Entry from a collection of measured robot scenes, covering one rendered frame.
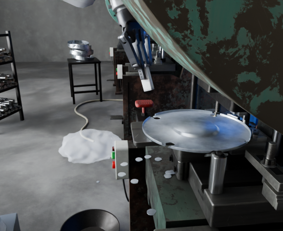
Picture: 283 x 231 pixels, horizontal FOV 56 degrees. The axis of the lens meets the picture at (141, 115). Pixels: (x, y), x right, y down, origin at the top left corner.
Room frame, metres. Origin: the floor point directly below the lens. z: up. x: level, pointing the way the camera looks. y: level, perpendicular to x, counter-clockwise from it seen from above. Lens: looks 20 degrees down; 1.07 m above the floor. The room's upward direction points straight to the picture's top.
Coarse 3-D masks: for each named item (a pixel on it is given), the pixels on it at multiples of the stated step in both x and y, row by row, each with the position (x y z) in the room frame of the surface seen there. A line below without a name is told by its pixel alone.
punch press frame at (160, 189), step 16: (160, 160) 0.74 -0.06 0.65; (160, 176) 0.65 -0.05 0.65; (160, 192) 0.58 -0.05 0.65; (176, 192) 0.58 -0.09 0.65; (192, 192) 0.58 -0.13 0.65; (160, 208) 0.54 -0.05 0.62; (176, 208) 0.52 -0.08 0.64; (192, 208) 0.52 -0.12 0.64; (160, 224) 0.53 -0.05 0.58; (176, 224) 0.47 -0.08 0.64; (192, 224) 0.48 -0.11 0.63; (208, 224) 0.48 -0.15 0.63; (256, 224) 0.49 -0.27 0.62; (272, 224) 0.50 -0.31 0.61
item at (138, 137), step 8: (136, 128) 0.68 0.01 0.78; (136, 136) 0.63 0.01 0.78; (144, 136) 0.63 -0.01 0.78; (136, 144) 0.59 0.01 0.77; (144, 144) 0.59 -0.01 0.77; (152, 144) 0.59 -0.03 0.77; (168, 144) 0.60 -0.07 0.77; (176, 152) 0.65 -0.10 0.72; (184, 152) 0.62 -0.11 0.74; (176, 160) 0.65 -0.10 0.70; (184, 160) 0.62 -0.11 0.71; (192, 160) 0.63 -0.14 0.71; (200, 160) 0.63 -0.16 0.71; (176, 168) 0.64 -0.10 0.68; (184, 168) 0.62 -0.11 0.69; (176, 176) 0.64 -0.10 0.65; (184, 176) 0.62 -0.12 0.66
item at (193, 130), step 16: (160, 112) 0.79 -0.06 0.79; (176, 112) 0.81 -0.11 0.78; (192, 112) 0.81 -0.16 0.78; (208, 112) 0.80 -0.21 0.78; (144, 128) 0.67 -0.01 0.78; (160, 128) 0.67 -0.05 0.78; (176, 128) 0.66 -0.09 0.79; (192, 128) 0.66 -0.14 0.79; (208, 128) 0.66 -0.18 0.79; (224, 128) 0.67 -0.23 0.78; (240, 128) 0.67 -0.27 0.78; (160, 144) 0.58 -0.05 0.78; (176, 144) 0.58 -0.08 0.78; (192, 144) 0.58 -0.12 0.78; (208, 144) 0.58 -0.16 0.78; (224, 144) 0.58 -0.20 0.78; (240, 144) 0.58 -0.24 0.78
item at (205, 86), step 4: (200, 80) 0.70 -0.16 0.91; (200, 84) 0.70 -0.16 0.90; (204, 84) 0.66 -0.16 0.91; (204, 88) 0.66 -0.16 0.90; (208, 88) 0.63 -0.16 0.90; (212, 88) 0.63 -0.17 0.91; (208, 92) 0.63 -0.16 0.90; (212, 92) 0.63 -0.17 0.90; (216, 92) 0.63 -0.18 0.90; (224, 96) 0.61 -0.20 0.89
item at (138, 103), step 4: (136, 100) 1.01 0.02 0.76; (140, 100) 1.01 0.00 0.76; (144, 100) 1.01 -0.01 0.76; (148, 100) 1.01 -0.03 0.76; (136, 104) 0.97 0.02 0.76; (140, 104) 0.96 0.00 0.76; (144, 104) 0.97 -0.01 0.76; (148, 104) 0.97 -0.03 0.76; (152, 104) 0.97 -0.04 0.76; (144, 108) 0.99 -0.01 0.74; (144, 112) 0.99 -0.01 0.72
